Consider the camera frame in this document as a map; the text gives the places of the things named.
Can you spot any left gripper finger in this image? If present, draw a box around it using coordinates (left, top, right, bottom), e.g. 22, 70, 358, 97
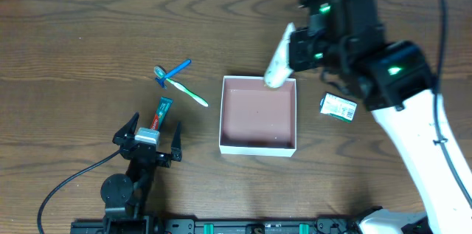
170, 122, 182, 162
112, 112, 139, 145

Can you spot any red green toothpaste tube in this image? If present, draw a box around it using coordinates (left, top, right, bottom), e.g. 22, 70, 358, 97
150, 97, 173, 131

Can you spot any green white toothbrush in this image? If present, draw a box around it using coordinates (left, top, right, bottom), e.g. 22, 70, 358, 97
165, 78, 209, 107

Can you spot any white lotion tube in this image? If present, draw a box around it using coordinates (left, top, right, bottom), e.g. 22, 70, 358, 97
263, 23, 295, 89

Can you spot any green white soap box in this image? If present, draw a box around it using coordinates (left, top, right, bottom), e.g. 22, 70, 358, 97
320, 93, 357, 123

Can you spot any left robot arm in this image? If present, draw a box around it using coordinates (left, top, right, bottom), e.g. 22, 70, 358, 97
100, 113, 182, 234

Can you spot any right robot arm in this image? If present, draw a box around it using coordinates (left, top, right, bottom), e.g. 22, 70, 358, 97
288, 0, 471, 233

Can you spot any blue disposable razor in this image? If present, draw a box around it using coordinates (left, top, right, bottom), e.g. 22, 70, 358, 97
153, 59, 192, 89

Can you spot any white box with pink interior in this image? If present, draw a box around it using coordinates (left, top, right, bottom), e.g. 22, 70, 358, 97
218, 75, 297, 157

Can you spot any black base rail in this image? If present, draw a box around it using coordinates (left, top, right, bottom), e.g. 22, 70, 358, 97
70, 218, 360, 234

